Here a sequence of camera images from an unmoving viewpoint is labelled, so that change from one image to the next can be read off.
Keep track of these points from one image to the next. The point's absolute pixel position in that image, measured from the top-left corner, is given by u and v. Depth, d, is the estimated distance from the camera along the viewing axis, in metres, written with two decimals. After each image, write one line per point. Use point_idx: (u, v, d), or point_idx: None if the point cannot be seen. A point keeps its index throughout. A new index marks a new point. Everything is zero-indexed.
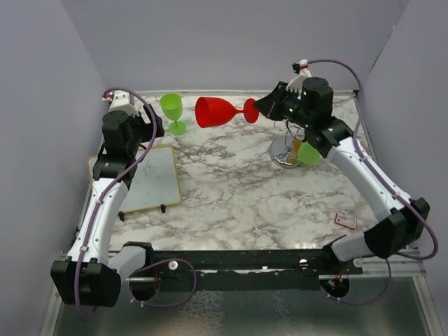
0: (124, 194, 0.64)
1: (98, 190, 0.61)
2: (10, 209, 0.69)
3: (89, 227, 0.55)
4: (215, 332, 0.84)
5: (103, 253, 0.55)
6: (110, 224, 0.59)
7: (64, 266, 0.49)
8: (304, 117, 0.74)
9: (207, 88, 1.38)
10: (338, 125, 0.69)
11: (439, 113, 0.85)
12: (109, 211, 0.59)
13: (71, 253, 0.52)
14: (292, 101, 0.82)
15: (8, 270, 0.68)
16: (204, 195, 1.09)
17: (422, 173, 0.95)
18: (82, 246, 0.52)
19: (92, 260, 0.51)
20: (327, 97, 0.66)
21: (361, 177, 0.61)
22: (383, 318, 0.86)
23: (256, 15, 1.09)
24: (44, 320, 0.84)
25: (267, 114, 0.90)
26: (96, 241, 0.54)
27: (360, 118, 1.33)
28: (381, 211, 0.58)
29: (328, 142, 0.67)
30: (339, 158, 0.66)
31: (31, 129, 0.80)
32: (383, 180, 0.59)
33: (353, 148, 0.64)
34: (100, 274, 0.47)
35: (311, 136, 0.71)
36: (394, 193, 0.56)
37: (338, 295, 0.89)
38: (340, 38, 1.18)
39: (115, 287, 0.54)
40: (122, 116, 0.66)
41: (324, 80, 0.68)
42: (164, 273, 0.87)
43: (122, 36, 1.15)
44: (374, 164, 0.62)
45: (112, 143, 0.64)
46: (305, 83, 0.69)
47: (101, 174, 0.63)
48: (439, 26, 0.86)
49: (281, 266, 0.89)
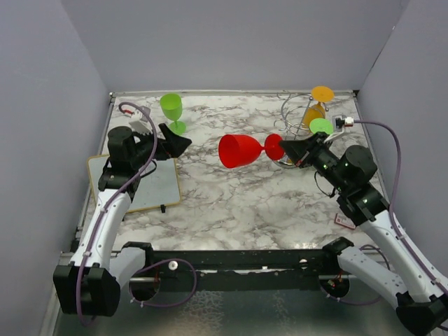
0: (127, 205, 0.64)
1: (103, 199, 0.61)
2: (10, 209, 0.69)
3: (93, 234, 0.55)
4: (215, 332, 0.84)
5: (105, 261, 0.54)
6: (113, 233, 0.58)
7: (66, 270, 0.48)
8: (339, 179, 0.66)
9: (207, 88, 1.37)
10: (372, 194, 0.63)
11: (439, 113, 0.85)
12: (113, 219, 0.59)
13: (75, 258, 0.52)
14: (327, 155, 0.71)
15: (8, 270, 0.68)
16: (204, 195, 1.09)
17: (421, 173, 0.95)
18: (85, 251, 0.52)
19: (94, 264, 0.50)
20: (371, 175, 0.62)
21: (395, 256, 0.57)
22: (383, 318, 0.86)
23: (256, 15, 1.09)
24: (44, 320, 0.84)
25: (295, 159, 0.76)
26: (99, 248, 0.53)
27: (360, 118, 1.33)
28: (418, 295, 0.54)
29: (362, 214, 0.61)
30: (372, 231, 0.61)
31: (31, 129, 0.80)
32: (419, 260, 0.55)
33: (390, 225, 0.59)
34: (100, 280, 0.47)
35: (341, 203, 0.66)
36: (433, 279, 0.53)
37: (338, 295, 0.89)
38: (339, 39, 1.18)
39: (115, 295, 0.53)
40: (127, 131, 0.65)
41: (367, 152, 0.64)
42: (163, 273, 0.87)
43: (122, 35, 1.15)
44: (411, 243, 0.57)
45: (117, 157, 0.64)
46: (348, 153, 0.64)
47: (106, 185, 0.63)
48: (438, 27, 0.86)
49: (281, 266, 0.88)
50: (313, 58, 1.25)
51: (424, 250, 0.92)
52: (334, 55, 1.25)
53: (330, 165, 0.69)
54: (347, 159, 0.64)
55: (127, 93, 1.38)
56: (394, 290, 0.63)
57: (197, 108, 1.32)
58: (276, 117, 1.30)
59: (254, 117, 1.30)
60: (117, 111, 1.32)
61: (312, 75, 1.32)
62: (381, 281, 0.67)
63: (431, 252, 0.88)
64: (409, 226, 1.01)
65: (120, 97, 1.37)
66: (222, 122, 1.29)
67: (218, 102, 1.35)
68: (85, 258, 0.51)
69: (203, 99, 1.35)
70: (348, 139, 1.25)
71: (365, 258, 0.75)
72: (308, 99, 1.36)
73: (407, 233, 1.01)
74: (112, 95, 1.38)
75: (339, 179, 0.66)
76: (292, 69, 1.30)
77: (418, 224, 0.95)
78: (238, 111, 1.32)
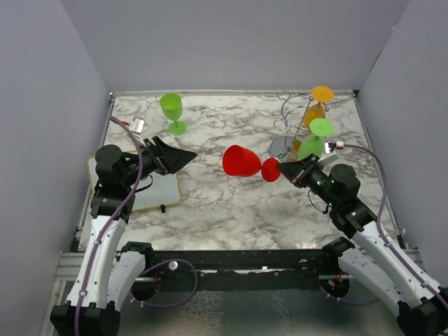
0: (123, 231, 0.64)
1: (96, 227, 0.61)
2: (10, 209, 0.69)
3: (88, 270, 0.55)
4: (215, 332, 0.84)
5: (103, 295, 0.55)
6: (109, 264, 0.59)
7: (64, 311, 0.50)
8: (329, 196, 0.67)
9: (207, 89, 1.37)
10: (360, 207, 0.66)
11: (439, 113, 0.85)
12: (108, 250, 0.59)
13: (71, 297, 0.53)
14: (319, 173, 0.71)
15: (8, 270, 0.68)
16: (204, 195, 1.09)
17: (421, 173, 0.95)
18: (80, 290, 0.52)
19: (90, 304, 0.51)
20: (355, 190, 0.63)
21: (386, 264, 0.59)
22: (383, 318, 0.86)
23: (257, 15, 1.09)
24: (44, 320, 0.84)
25: (291, 180, 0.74)
26: (95, 285, 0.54)
27: (360, 118, 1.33)
28: (411, 300, 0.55)
29: (352, 226, 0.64)
30: (362, 242, 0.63)
31: (30, 128, 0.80)
32: (408, 266, 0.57)
33: (379, 233, 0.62)
34: (98, 318, 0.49)
35: (333, 216, 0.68)
36: (423, 282, 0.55)
37: (338, 295, 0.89)
38: (340, 38, 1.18)
39: (112, 324, 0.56)
40: (115, 152, 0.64)
41: (351, 169, 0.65)
42: (164, 273, 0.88)
43: (122, 35, 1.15)
44: (401, 253, 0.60)
45: (107, 180, 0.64)
46: (332, 172, 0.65)
47: (99, 211, 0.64)
48: (438, 27, 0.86)
49: (280, 266, 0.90)
50: (313, 58, 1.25)
51: (424, 250, 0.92)
52: (334, 55, 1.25)
53: (323, 183, 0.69)
54: (332, 178, 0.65)
55: (127, 93, 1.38)
56: (395, 299, 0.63)
57: (197, 108, 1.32)
58: (276, 117, 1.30)
59: (254, 117, 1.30)
60: (117, 111, 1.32)
61: (312, 75, 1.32)
62: (383, 287, 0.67)
63: (431, 252, 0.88)
64: (409, 226, 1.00)
65: (119, 97, 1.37)
66: (222, 122, 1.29)
67: (218, 102, 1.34)
68: (80, 298, 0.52)
69: (203, 99, 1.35)
70: (348, 139, 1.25)
71: (366, 262, 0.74)
72: (308, 99, 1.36)
73: (407, 233, 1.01)
74: (112, 96, 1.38)
75: (329, 195, 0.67)
76: (292, 69, 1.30)
77: (418, 224, 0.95)
78: (238, 111, 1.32)
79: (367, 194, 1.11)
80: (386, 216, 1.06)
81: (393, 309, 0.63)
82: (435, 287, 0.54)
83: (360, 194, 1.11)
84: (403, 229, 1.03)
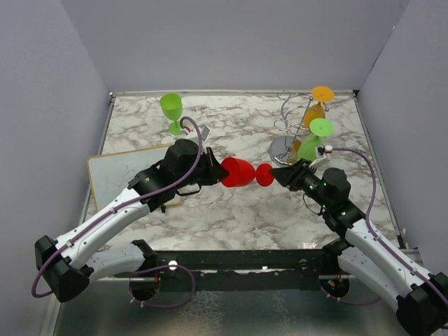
0: (143, 214, 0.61)
1: (123, 197, 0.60)
2: (10, 209, 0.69)
3: (87, 227, 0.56)
4: (215, 332, 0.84)
5: (84, 256, 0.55)
6: (110, 234, 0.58)
7: (46, 246, 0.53)
8: (322, 198, 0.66)
9: (207, 89, 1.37)
10: (351, 208, 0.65)
11: (439, 113, 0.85)
12: (115, 223, 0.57)
13: (61, 239, 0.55)
14: (312, 176, 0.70)
15: (8, 271, 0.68)
16: (204, 195, 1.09)
17: (421, 173, 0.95)
18: (70, 240, 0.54)
19: (66, 259, 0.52)
20: (346, 192, 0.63)
21: (378, 258, 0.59)
22: (383, 318, 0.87)
23: (257, 15, 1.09)
24: (44, 320, 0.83)
25: (283, 184, 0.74)
26: (83, 244, 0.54)
27: (360, 117, 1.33)
28: (404, 289, 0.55)
29: (343, 226, 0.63)
30: (354, 239, 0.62)
31: (31, 129, 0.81)
32: (397, 255, 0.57)
33: (367, 228, 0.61)
34: (61, 277, 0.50)
35: (326, 218, 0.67)
36: (411, 269, 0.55)
37: (338, 295, 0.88)
38: (339, 38, 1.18)
39: (77, 288, 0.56)
40: (194, 150, 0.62)
41: (343, 171, 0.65)
42: (163, 273, 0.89)
43: (122, 36, 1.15)
44: (395, 248, 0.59)
45: (167, 165, 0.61)
46: (325, 175, 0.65)
47: (136, 185, 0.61)
48: (439, 27, 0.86)
49: (281, 266, 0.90)
50: (313, 59, 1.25)
51: (424, 250, 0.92)
52: (334, 55, 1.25)
53: (316, 186, 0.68)
54: (325, 180, 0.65)
55: (127, 93, 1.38)
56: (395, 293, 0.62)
57: (197, 108, 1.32)
58: (276, 117, 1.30)
59: (254, 117, 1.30)
60: (117, 111, 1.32)
61: (312, 75, 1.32)
62: (382, 283, 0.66)
63: (431, 252, 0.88)
64: (409, 226, 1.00)
65: (119, 97, 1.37)
66: (222, 122, 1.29)
67: (218, 102, 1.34)
68: (64, 246, 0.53)
69: (203, 99, 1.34)
70: (348, 139, 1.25)
71: (365, 259, 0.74)
72: (307, 99, 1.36)
73: (407, 233, 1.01)
74: (112, 96, 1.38)
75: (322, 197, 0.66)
76: (292, 69, 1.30)
77: (418, 224, 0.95)
78: (238, 111, 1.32)
79: (367, 194, 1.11)
80: (386, 216, 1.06)
81: (395, 304, 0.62)
82: (424, 274, 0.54)
83: (360, 194, 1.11)
84: (403, 229, 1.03)
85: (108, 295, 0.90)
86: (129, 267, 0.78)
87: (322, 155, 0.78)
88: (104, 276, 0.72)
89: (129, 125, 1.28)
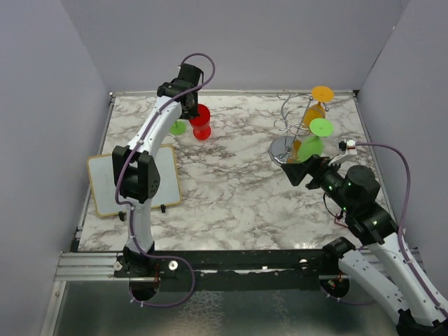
0: (178, 115, 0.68)
1: (159, 102, 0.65)
2: (9, 209, 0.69)
3: (147, 127, 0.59)
4: (215, 332, 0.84)
5: (155, 152, 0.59)
6: (163, 133, 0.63)
7: (122, 150, 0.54)
8: (344, 200, 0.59)
9: (207, 89, 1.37)
10: (381, 212, 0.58)
11: (440, 113, 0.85)
12: (165, 122, 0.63)
13: (130, 143, 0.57)
14: (334, 175, 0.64)
15: (7, 270, 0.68)
16: (204, 195, 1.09)
17: (419, 174, 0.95)
18: (139, 139, 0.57)
19: (145, 152, 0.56)
20: (376, 193, 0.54)
21: (402, 281, 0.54)
22: (383, 318, 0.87)
23: (257, 15, 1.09)
24: (44, 320, 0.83)
25: (295, 182, 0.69)
26: (152, 141, 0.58)
27: (361, 118, 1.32)
28: (422, 318, 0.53)
29: (372, 237, 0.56)
30: (380, 254, 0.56)
31: (31, 129, 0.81)
32: (425, 285, 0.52)
33: (399, 247, 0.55)
34: (147, 165, 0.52)
35: (350, 223, 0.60)
36: (437, 304, 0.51)
37: (337, 295, 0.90)
38: (339, 38, 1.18)
39: (156, 183, 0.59)
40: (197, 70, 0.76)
41: (369, 170, 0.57)
42: (163, 273, 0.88)
43: (122, 36, 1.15)
44: (423, 275, 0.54)
45: (183, 77, 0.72)
46: (349, 173, 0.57)
47: (164, 92, 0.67)
48: (439, 28, 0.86)
49: (281, 267, 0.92)
50: (313, 59, 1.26)
51: (424, 250, 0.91)
52: (334, 55, 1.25)
53: (337, 187, 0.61)
54: (348, 179, 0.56)
55: (127, 93, 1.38)
56: (396, 306, 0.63)
57: None
58: (276, 117, 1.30)
59: (253, 117, 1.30)
60: (117, 111, 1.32)
61: (311, 75, 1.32)
62: (384, 294, 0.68)
63: (431, 252, 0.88)
64: (409, 226, 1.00)
65: (120, 97, 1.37)
66: (222, 122, 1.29)
67: (218, 102, 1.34)
68: (138, 145, 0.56)
69: (204, 99, 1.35)
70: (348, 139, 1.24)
71: (367, 266, 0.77)
72: (307, 99, 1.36)
73: (407, 234, 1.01)
74: (112, 96, 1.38)
75: (343, 199, 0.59)
76: (292, 69, 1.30)
77: (418, 225, 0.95)
78: (238, 111, 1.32)
79: None
80: None
81: (395, 317, 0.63)
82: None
83: None
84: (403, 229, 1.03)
85: (108, 295, 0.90)
86: (143, 246, 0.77)
87: (344, 154, 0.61)
88: (144, 218, 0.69)
89: (129, 125, 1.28)
